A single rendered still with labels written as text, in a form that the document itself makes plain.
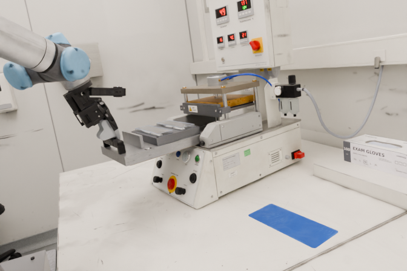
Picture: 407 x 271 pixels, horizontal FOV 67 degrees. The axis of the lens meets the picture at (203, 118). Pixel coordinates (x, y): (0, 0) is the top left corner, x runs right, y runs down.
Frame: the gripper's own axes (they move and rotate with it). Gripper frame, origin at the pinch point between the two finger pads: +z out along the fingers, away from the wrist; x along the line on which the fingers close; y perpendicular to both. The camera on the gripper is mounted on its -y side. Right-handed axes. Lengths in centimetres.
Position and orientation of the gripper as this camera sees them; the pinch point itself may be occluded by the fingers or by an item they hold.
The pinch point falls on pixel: (119, 137)
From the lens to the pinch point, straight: 101.7
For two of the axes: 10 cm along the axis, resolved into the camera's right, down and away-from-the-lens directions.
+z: 4.0, 8.4, 3.6
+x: 5.8, 0.7, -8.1
